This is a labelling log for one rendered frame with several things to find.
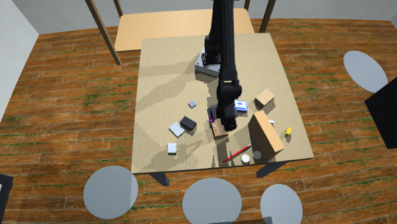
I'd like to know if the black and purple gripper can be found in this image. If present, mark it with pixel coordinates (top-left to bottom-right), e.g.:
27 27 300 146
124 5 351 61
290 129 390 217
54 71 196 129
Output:
207 104 239 123

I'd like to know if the small yellow block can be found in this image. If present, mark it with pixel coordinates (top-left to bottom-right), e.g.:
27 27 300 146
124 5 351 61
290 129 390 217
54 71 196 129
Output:
285 127 291 136

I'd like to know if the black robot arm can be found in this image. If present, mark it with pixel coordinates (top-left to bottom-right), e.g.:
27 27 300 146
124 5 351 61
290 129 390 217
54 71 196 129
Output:
201 0 242 131

